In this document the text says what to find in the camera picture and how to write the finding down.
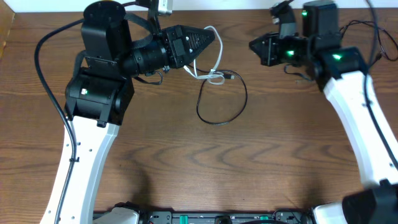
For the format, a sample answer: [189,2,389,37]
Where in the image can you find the white usb cable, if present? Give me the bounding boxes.
[182,25,226,86]

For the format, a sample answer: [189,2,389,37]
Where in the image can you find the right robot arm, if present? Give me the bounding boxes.
[249,1,397,223]

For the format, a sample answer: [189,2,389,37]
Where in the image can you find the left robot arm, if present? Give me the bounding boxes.
[42,1,215,223]

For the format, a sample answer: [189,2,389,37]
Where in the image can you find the left camera black cable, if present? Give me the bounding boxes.
[34,0,141,224]

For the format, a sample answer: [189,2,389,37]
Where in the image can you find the camera black cable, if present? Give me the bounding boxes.
[362,0,398,172]
[34,0,141,224]

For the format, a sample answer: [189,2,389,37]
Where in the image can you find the right camera black cable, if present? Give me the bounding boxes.
[362,0,398,172]

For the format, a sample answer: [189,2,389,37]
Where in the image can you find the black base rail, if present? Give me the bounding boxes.
[93,202,315,224]

